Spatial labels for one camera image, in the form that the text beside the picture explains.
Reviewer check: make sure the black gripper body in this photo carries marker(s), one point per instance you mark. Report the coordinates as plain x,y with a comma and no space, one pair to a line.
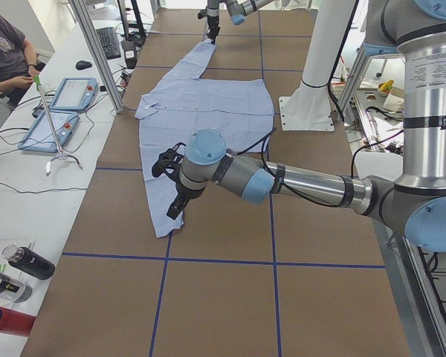
212,20
183,192

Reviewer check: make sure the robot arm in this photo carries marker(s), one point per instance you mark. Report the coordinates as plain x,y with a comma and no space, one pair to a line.
413,204
237,12

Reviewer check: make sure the black computer mouse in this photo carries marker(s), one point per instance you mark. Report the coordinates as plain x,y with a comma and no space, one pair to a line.
82,64

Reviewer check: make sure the metal reach grabber stick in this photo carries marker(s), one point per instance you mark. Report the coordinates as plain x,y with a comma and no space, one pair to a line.
60,156

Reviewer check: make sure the grey labelled bottle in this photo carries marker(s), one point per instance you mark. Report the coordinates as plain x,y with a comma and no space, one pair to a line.
14,290

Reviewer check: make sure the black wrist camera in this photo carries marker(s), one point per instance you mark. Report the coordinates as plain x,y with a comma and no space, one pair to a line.
168,162

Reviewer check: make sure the grey aluminium frame post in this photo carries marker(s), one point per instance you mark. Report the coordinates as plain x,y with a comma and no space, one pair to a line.
87,27

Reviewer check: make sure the far blue teach pendant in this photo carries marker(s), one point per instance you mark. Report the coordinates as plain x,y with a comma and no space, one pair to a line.
74,94

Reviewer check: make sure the black keyboard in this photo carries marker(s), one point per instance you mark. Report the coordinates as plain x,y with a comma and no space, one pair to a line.
109,42

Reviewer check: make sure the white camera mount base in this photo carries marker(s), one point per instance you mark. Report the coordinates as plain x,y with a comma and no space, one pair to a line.
308,108

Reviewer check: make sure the light blue striped shirt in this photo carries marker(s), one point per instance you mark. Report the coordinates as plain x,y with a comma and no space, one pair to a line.
183,103

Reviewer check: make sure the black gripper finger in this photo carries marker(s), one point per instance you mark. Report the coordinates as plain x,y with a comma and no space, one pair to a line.
212,34
177,206

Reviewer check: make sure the red bottle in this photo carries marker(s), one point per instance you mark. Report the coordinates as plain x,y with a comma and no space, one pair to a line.
17,323

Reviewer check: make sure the black water bottle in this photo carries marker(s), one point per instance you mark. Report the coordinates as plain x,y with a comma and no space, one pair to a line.
28,261

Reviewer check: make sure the near blue teach pendant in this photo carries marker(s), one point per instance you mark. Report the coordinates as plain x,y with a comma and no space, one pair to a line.
39,137

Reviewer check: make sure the seated person grey shirt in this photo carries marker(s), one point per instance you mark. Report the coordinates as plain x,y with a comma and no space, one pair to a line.
18,62

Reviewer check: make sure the blue teach pendant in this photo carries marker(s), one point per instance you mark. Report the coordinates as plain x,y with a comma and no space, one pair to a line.
74,94
39,137

